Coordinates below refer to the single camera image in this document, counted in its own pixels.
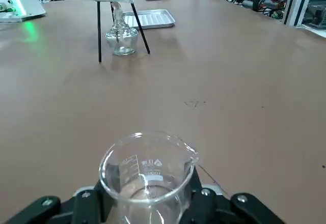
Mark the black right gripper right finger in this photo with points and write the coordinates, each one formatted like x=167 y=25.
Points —
x=216 y=208

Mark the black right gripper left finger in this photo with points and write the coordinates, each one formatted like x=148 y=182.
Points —
x=76 y=208

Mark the small glass beaker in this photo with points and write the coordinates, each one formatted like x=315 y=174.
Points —
x=152 y=157

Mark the glass alcohol lamp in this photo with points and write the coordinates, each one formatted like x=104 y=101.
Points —
x=122 y=40

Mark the ribbed metal tray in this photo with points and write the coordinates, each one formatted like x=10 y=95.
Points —
x=155 y=17

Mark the aluminium frame post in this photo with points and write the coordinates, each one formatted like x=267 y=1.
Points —
x=296 y=5

